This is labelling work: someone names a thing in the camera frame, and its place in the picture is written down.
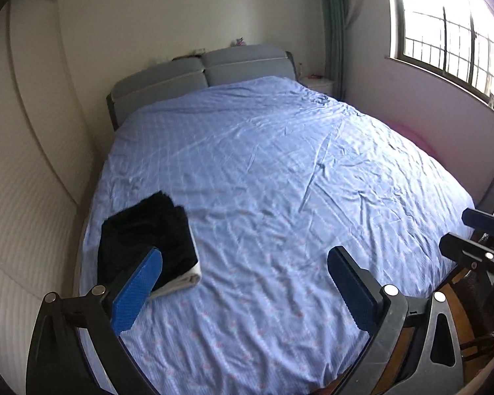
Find white nightstand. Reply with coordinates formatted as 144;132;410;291
300;77;336;97

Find black short pants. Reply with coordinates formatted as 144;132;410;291
97;190;190;293

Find green curtain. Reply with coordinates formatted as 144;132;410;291
317;0;369;101

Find folded white cloth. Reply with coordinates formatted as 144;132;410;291
150;226;202;300

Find barred window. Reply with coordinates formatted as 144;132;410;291
385;0;494;122

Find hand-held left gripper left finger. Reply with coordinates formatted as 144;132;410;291
26;247;163;395

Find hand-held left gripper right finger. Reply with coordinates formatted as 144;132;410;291
327;246;464;395

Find grey padded headboard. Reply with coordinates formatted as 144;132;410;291
106;44;297;130

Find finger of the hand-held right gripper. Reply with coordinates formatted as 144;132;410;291
439;232;494;274
462;208;494;235

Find blue checked bed sheet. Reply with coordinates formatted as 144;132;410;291
78;76;476;395

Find pink fluffy cushion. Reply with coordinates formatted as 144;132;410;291
389;121;443;161

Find white ribbed wardrobe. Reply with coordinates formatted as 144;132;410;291
0;0;99;379

